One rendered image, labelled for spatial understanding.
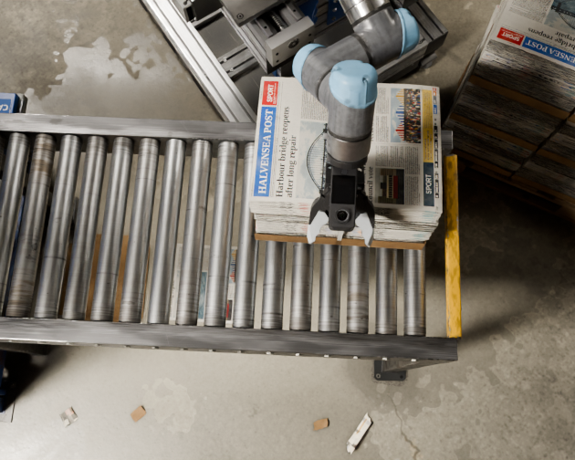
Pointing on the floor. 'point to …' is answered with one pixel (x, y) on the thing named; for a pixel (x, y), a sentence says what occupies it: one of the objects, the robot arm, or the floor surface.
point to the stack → (572, 36)
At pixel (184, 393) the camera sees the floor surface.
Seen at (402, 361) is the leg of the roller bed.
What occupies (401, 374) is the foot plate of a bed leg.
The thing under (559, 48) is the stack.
